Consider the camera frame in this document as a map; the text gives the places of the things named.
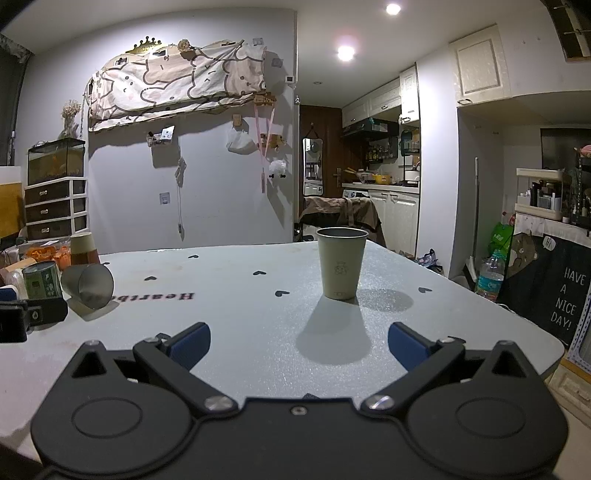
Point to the white plastic drawer unit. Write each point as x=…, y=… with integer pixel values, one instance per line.
x=55, y=207

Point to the white storage rack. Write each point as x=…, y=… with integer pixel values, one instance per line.
x=540, y=194

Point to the clear plastic water bottle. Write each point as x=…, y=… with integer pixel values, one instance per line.
x=489, y=277

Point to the white sheep plush toy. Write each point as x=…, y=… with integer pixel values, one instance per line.
x=277, y=168

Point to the white kitchen base cabinet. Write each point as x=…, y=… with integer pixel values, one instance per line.
x=395, y=221

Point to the gold crown wall decoration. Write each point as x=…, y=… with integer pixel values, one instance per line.
x=147, y=45

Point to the green tin can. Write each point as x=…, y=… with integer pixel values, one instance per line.
x=41, y=281

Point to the chair with brown jacket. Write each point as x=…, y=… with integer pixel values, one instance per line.
x=341, y=210

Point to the dark wooden door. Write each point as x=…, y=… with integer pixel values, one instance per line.
x=325, y=138

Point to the glass fish tank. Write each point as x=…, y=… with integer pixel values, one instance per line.
x=55, y=161

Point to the cartoon printed cloth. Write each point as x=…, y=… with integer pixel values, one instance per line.
x=184, y=78

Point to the grey heart-print table mat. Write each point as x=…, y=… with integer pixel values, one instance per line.
x=240, y=318

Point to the grey translucent cup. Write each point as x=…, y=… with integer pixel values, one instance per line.
x=90, y=284

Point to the black printed curtain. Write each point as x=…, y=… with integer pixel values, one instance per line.
x=554, y=286

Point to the white upper cabinet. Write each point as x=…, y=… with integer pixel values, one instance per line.
x=480, y=64

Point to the round ceiling light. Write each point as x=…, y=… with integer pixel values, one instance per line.
x=345, y=52
x=393, y=8

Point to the dried flower bunch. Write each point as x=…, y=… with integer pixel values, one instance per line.
x=70, y=113

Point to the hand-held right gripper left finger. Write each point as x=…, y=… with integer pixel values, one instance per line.
x=191, y=345

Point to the pale green paper cup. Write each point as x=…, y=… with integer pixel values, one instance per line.
x=340, y=267

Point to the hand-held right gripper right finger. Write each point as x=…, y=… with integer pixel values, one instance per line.
x=406, y=346

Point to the brown and green cup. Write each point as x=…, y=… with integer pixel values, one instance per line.
x=84, y=249

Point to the hanging wall mirror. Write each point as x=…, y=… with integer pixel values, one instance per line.
x=312, y=166

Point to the green shopping bag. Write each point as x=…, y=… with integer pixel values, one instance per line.
x=501, y=240

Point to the white mop pole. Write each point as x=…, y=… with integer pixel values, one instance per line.
x=474, y=217

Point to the white plastic bag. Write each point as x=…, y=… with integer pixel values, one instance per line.
x=240, y=141

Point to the orange snack bag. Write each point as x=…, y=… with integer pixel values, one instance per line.
x=46, y=254

